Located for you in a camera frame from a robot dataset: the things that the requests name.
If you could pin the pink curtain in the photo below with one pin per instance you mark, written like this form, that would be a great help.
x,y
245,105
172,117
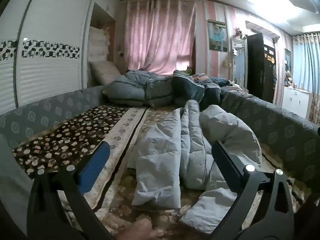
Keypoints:
x,y
160,35

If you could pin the white cabinet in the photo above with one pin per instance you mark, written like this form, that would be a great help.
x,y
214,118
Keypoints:
x,y
296,102

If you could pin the small wall poster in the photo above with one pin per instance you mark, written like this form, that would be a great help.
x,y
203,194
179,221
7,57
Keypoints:
x,y
287,60

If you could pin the blue curtain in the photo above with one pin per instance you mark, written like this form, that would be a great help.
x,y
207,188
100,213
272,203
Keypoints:
x,y
306,62

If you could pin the dark blue striped quilt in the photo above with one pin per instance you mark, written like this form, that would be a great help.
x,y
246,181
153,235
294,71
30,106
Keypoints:
x,y
187,87

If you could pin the folded light blue quilt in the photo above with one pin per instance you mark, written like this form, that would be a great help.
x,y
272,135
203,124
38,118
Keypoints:
x,y
135,87

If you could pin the beige pillow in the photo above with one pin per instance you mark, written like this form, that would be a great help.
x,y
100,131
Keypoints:
x,y
103,71

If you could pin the white framed mirror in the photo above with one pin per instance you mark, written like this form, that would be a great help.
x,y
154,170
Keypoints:
x,y
238,65

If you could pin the white sliding door wardrobe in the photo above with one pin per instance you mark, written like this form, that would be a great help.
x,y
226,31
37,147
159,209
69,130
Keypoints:
x,y
45,25

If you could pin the pile of clothes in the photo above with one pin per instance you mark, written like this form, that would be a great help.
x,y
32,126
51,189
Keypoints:
x,y
220,81

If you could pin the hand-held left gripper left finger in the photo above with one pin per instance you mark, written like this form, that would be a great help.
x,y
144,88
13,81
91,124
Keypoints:
x,y
95,166

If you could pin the dark door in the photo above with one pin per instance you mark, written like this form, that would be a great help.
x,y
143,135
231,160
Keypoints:
x,y
260,67

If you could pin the grey patterned bed surround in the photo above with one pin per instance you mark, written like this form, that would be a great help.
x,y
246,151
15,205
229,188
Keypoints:
x,y
37,115

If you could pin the light grey down jacket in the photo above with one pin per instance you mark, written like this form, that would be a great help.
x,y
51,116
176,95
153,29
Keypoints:
x,y
172,155

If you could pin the framed wall poster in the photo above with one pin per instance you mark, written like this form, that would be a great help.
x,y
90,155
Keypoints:
x,y
217,36

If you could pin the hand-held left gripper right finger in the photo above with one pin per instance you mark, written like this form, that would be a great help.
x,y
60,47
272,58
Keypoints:
x,y
226,163

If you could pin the stack of white bedding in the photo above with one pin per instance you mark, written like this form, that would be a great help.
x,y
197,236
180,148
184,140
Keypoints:
x,y
99,45

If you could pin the person's left hand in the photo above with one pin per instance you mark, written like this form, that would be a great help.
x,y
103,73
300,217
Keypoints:
x,y
137,230

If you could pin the brown floral plush blanket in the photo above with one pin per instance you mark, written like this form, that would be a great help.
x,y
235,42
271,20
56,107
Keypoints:
x,y
75,135

